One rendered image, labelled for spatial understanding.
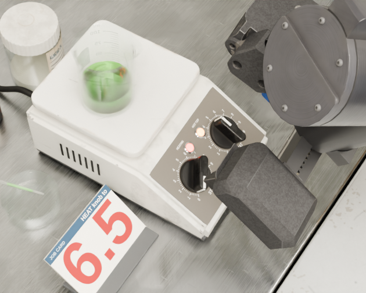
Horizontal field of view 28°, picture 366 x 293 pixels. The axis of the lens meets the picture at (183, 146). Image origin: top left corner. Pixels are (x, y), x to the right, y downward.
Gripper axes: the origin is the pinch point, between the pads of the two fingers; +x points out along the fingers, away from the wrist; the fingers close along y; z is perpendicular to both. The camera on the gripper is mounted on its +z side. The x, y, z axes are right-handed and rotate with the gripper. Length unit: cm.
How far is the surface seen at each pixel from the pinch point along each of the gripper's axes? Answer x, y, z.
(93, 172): 22.7, 1.6, 2.4
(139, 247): 20.5, 5.0, -5.0
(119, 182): 20.3, 1.6, 0.4
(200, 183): 14.2, -1.0, -3.9
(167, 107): 15.4, -4.9, 2.4
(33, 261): 25.4, 11.0, 1.0
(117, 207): 20.6, 3.4, -0.9
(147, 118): 15.9, -2.9, 3.2
